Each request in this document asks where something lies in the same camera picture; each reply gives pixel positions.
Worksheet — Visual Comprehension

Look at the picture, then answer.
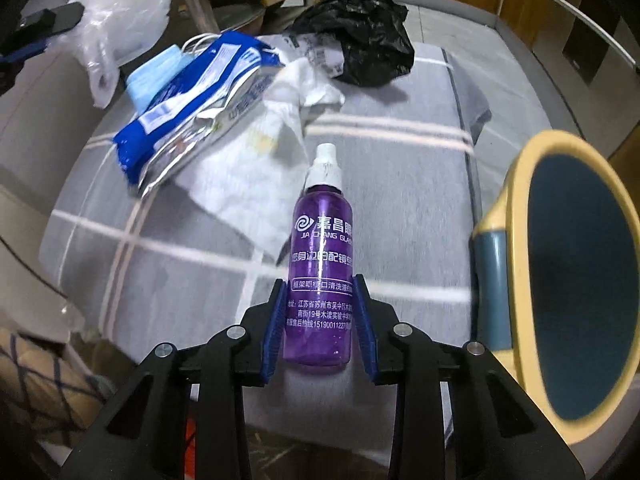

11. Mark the blue white wipes package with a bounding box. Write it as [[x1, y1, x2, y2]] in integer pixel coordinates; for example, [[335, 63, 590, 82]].
[[113, 32, 283, 200]]

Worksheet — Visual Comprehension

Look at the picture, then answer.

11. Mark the purple spray bottle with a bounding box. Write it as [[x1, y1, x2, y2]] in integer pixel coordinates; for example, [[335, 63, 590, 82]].
[[283, 143, 354, 368]]

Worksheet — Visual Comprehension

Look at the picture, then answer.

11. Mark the black plastic bag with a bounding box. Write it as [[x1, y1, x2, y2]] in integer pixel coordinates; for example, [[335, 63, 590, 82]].
[[288, 0, 414, 88]]

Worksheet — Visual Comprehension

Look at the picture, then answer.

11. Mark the yellow rimmed blue trash bin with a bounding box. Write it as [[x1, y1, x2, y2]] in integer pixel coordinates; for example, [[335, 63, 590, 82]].
[[472, 130, 639, 444]]

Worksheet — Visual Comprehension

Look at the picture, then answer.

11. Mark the clear plastic bag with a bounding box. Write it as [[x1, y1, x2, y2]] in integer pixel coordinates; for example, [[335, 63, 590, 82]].
[[48, 0, 171, 108]]

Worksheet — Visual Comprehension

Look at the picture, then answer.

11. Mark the light blue face mask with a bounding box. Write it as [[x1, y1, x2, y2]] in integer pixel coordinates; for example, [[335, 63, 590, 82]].
[[126, 44, 193, 114]]

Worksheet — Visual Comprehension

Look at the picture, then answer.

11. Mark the grey checked cloth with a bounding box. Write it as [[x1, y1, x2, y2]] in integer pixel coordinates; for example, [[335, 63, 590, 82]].
[[38, 32, 551, 466]]

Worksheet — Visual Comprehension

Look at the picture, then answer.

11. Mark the white crumpled tissue paper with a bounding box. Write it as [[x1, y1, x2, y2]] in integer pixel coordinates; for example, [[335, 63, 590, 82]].
[[175, 58, 345, 259]]

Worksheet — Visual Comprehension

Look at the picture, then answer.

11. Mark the stainless steel oven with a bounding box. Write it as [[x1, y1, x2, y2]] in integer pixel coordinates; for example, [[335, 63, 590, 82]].
[[533, 0, 639, 157]]

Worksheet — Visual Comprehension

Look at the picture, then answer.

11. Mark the black pan with wooden handle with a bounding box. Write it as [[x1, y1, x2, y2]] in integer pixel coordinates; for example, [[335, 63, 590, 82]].
[[209, 0, 285, 36]]

